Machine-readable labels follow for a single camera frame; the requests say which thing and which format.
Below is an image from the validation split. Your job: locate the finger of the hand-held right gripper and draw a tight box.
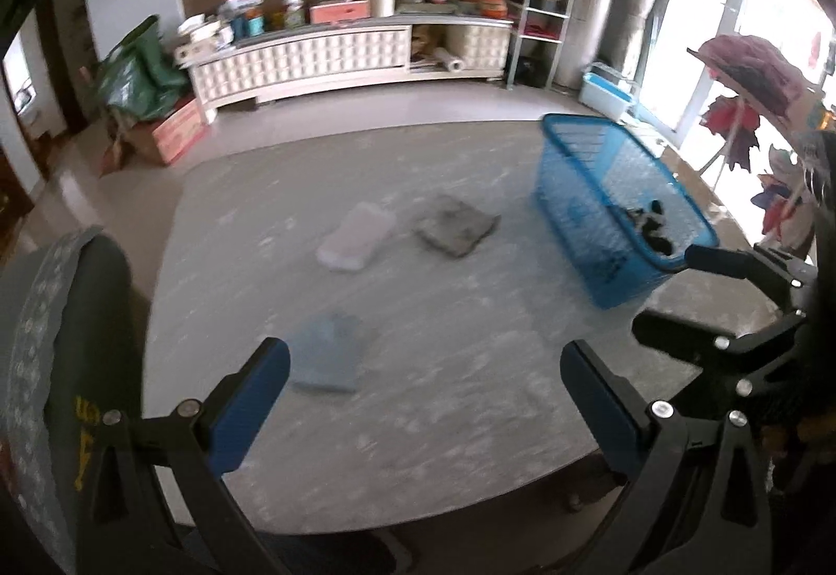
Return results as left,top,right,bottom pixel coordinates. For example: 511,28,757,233
682,244,820,292
631,310,809,396

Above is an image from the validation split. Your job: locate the pink box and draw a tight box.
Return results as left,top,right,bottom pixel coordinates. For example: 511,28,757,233
309,0,373,25

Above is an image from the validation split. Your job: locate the red cloth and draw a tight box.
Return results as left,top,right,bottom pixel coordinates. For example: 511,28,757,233
702,95,762,171

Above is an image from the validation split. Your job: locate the light blue cloth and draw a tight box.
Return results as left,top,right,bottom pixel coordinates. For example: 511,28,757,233
292,314,380,394

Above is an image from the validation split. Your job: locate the chair with grey cover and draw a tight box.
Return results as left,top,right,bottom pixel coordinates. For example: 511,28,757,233
0,225,145,575

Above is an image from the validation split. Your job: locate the black cloth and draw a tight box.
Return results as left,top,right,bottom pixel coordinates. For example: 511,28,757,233
614,199,677,259

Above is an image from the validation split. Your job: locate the glass sliding door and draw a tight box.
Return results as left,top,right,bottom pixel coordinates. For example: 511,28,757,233
653,0,765,138

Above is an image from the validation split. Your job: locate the white metal shelf rack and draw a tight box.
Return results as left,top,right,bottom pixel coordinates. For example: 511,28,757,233
506,0,581,90

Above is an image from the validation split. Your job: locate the grey cloth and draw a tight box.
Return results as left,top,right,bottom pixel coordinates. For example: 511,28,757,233
416,194,503,259

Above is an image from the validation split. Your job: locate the green plastic bag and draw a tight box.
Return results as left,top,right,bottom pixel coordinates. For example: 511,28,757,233
95,16,190,122

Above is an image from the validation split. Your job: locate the cardboard box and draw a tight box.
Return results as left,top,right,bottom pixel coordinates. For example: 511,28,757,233
124,95,206,166

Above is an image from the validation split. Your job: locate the white television cabinet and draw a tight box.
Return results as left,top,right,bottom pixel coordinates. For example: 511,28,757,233
186,16,514,124

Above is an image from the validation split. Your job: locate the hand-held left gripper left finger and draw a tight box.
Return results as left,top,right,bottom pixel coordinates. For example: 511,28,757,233
88,336,293,575

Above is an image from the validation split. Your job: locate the blue and white plastic box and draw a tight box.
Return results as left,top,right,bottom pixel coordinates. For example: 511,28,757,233
580,64,641,122

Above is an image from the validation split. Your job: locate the blue plastic basket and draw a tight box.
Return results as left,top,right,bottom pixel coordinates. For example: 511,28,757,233
536,114,719,310

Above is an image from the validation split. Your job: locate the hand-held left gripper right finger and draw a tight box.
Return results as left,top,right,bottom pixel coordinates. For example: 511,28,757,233
560,340,775,575

